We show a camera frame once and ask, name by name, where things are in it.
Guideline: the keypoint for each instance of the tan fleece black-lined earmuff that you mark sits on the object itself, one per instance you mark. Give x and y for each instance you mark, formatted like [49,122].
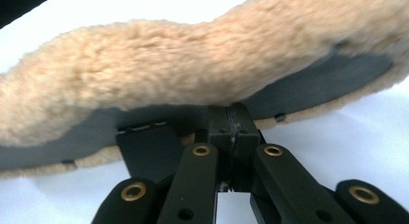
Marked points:
[180,63]

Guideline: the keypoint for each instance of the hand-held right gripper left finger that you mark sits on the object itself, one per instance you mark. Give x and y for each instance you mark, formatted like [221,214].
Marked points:
[196,185]

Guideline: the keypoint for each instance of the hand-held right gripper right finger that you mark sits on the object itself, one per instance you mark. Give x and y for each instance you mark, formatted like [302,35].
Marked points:
[283,185]

